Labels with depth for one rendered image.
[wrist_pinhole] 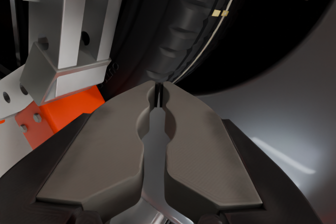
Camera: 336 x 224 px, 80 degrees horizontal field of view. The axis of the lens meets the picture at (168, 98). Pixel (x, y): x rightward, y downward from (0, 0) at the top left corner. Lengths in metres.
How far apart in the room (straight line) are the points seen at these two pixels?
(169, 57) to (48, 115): 0.14
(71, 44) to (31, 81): 0.06
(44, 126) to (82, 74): 0.07
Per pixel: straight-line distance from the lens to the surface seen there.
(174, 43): 0.22
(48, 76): 0.20
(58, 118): 0.24
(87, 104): 0.26
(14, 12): 0.46
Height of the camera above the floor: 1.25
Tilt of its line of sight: 15 degrees down
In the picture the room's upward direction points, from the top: 123 degrees clockwise
